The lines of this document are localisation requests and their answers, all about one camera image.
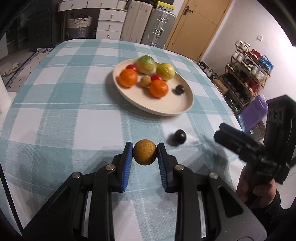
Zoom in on purple bag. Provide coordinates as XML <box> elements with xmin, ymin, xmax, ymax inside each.
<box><xmin>238</xmin><ymin>95</ymin><xmax>268</xmax><ymax>132</ymax></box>

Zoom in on red tomato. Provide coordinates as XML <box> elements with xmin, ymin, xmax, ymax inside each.
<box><xmin>151</xmin><ymin>74</ymin><xmax>163</xmax><ymax>81</ymax></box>
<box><xmin>126</xmin><ymin>64</ymin><xmax>138</xmax><ymax>72</ymax></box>

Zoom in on shoe rack with shoes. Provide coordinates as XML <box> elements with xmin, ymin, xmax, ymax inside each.
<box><xmin>220</xmin><ymin>40</ymin><xmax>274</xmax><ymax>114</ymax></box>

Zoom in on dotted floor rug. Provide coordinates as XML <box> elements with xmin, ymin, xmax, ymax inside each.
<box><xmin>1</xmin><ymin>48</ymin><xmax>54</xmax><ymax>93</ymax></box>

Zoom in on white drawer desk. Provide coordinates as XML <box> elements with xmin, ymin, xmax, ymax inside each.
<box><xmin>58</xmin><ymin>1</ymin><xmax>127</xmax><ymax>40</ymax></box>

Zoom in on beige slippers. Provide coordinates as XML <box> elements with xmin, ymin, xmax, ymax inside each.
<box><xmin>1</xmin><ymin>62</ymin><xmax>20</xmax><ymax>77</ymax></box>

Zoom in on cream round plate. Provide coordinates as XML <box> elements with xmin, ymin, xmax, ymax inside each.
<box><xmin>112</xmin><ymin>59</ymin><xmax>194</xmax><ymax>116</ymax></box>

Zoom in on silver suitcase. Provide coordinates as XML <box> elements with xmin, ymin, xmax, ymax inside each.
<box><xmin>140</xmin><ymin>7</ymin><xmax>176</xmax><ymax>49</ymax></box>

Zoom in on dark plum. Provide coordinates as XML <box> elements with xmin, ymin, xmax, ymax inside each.
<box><xmin>171</xmin><ymin>129</ymin><xmax>187</xmax><ymax>146</ymax></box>
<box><xmin>175</xmin><ymin>85</ymin><xmax>185</xmax><ymax>95</ymax></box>

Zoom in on person's right hand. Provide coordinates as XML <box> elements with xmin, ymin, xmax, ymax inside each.
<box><xmin>236</xmin><ymin>166</ymin><xmax>277</xmax><ymax>208</ymax></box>

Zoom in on teal checkered tablecloth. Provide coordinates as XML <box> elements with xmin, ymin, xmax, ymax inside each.
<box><xmin>1</xmin><ymin>39</ymin><xmax>242</xmax><ymax>225</ymax></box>

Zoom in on wooden door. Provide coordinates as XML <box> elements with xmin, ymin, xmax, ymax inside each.
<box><xmin>166</xmin><ymin>0</ymin><xmax>232</xmax><ymax>61</ymax></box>

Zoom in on orange mandarin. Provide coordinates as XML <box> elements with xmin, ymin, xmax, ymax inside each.
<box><xmin>149</xmin><ymin>80</ymin><xmax>169</xmax><ymax>98</ymax></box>
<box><xmin>118</xmin><ymin>69</ymin><xmax>138</xmax><ymax>87</ymax></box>

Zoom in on beige suitcase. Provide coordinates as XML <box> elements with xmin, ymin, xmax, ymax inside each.
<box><xmin>120</xmin><ymin>1</ymin><xmax>152</xmax><ymax>43</ymax></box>

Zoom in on woven laundry basket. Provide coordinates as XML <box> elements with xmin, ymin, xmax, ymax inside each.
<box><xmin>67</xmin><ymin>15</ymin><xmax>92</xmax><ymax>39</ymax></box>

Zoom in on brown longan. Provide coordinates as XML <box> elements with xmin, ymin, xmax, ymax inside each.
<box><xmin>140</xmin><ymin>76</ymin><xmax>152</xmax><ymax>88</ymax></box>
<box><xmin>133</xmin><ymin>140</ymin><xmax>157</xmax><ymax>166</ymax></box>

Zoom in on green yellow passion fruit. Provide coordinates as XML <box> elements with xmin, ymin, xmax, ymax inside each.
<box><xmin>136</xmin><ymin>55</ymin><xmax>155</xmax><ymax>74</ymax></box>

